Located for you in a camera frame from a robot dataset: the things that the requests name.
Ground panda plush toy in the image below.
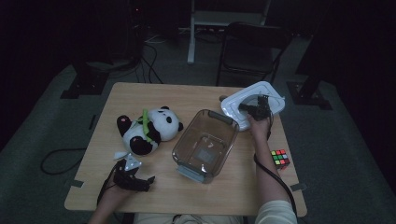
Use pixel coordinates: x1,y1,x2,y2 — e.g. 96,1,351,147
113,105,185,161

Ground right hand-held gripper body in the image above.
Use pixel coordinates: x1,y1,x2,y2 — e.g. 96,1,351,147
247,105,273,122

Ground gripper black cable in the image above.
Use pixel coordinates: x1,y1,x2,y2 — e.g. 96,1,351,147
96,160,125,204
253,118,297,217

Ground white metal stand frame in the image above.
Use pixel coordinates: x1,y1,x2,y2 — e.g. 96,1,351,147
186,0,273,65

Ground black cables on floor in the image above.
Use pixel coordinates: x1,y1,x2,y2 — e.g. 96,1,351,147
136,40,164,85

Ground black cable loop on floor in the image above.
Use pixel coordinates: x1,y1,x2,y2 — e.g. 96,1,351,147
40,147,89,175

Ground person's cream sleeve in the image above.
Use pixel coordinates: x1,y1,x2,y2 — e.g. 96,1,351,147
254,199,299,224

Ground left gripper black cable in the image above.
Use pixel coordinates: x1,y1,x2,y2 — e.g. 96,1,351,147
96,160,125,204

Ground black folding chair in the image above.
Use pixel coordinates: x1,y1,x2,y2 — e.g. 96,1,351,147
216,21,294,90

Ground person's right hand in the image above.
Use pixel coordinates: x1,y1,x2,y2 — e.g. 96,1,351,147
247,113,273,142

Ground black stand with flat base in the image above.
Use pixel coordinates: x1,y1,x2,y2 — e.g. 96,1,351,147
60,59,110,100
286,0,333,111

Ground white plastic box lid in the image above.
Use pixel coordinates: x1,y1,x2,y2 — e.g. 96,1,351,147
219,80,287,133

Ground person's left hand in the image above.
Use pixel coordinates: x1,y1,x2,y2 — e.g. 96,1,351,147
98,182,134,208

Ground clear plastic storage box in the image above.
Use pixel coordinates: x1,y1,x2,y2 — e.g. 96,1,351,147
171,108,240,185

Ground grey tape strip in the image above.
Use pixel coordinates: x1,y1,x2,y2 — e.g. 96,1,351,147
64,178,85,189
290,182,308,192

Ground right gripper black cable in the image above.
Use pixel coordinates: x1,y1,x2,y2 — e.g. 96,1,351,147
253,118,297,217

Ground colourful puzzle cube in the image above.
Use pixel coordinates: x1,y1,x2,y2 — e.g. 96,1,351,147
270,148,291,171

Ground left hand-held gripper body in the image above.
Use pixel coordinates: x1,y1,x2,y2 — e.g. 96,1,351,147
112,154,150,192

